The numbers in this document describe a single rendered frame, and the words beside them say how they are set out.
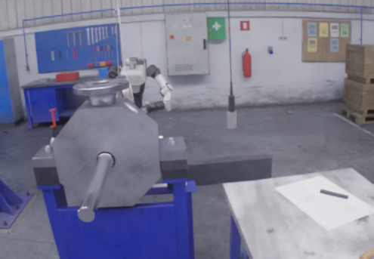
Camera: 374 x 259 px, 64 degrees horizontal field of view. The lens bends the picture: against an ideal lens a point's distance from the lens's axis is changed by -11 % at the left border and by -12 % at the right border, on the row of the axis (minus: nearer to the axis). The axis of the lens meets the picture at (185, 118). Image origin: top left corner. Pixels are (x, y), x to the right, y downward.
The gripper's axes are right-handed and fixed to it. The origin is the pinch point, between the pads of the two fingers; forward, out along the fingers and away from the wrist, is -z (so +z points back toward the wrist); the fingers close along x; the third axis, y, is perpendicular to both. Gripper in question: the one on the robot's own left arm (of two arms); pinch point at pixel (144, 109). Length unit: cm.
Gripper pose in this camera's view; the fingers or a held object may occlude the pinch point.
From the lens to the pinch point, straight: 312.0
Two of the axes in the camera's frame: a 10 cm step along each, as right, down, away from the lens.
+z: 9.1, -2.3, 3.5
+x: -2.2, 4.5, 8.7
